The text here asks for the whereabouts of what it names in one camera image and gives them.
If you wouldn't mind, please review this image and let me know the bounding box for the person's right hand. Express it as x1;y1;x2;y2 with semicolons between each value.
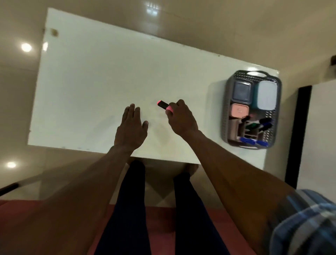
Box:
165;99;199;138

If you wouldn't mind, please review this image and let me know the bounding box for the person's left hand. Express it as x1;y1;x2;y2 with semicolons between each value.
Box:
114;103;149;153

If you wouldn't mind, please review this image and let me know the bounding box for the pink highlighter black cap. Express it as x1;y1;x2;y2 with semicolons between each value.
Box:
157;100;174;113

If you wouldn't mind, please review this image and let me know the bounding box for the grey perforated plastic basket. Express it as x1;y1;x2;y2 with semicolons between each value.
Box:
220;70;283;150

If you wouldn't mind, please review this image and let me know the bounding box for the pink plastic desk organizer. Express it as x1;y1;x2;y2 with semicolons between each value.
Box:
228;115;266;145

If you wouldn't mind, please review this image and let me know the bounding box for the small salmon pink container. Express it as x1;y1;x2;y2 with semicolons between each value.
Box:
230;103;250;119

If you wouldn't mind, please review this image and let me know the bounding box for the grey lid square container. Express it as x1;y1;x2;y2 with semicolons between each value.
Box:
231;80;254;104

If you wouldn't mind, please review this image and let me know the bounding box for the white lid teal container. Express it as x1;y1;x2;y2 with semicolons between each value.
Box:
252;80;278;111

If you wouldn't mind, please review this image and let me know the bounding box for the person's left forearm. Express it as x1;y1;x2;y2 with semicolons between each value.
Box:
0;144;136;255

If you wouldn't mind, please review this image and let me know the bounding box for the person's right forearm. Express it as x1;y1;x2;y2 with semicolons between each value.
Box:
182;130;297;255

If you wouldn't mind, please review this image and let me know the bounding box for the person's right foot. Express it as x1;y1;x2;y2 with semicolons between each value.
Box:
185;164;199;177

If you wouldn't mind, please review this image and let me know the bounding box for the person's left leg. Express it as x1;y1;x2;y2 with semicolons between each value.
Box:
94;160;153;255

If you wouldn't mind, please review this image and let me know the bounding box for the person's leg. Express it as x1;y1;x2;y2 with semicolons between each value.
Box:
173;172;230;255
94;160;153;255

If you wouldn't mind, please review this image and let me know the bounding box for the person's right leg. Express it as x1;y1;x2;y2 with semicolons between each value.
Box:
173;172;230;255

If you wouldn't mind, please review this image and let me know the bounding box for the white table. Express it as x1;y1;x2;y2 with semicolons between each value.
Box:
27;7;280;170

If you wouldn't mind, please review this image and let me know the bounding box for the red fabric sofa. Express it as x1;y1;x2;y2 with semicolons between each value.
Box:
0;183;257;255

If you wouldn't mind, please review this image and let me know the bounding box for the black skirting board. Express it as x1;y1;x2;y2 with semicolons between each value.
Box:
285;85;313;189

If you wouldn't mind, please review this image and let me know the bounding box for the blue plaid shirt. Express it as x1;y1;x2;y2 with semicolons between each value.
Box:
264;189;336;255

